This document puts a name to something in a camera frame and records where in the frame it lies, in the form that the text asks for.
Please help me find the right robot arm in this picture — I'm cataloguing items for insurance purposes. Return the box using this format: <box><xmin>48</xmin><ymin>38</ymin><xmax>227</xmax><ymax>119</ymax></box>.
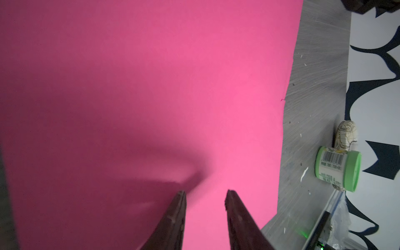
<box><xmin>303</xmin><ymin>190</ymin><xmax>351</xmax><ymax>250</ymax></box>

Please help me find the green lidded jar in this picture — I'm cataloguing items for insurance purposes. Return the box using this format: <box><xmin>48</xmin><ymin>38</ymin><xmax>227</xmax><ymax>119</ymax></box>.
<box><xmin>315</xmin><ymin>146</ymin><xmax>361</xmax><ymax>192</ymax></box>

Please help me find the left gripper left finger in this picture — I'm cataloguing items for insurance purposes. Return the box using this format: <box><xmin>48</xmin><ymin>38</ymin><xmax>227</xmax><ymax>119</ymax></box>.
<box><xmin>141</xmin><ymin>191</ymin><xmax>187</xmax><ymax>250</ymax></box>

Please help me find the pink paper sheet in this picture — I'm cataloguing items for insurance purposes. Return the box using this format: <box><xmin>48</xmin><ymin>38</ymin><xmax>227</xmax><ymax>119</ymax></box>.
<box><xmin>1</xmin><ymin>1</ymin><xmax>303</xmax><ymax>250</ymax></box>

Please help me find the patterned cream pouch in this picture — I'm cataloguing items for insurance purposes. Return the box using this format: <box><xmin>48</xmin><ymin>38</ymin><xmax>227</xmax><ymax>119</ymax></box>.
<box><xmin>334</xmin><ymin>120</ymin><xmax>358</xmax><ymax>151</ymax></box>

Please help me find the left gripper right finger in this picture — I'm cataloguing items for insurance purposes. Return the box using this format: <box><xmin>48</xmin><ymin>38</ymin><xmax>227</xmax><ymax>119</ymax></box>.
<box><xmin>225</xmin><ymin>190</ymin><xmax>273</xmax><ymax>250</ymax></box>

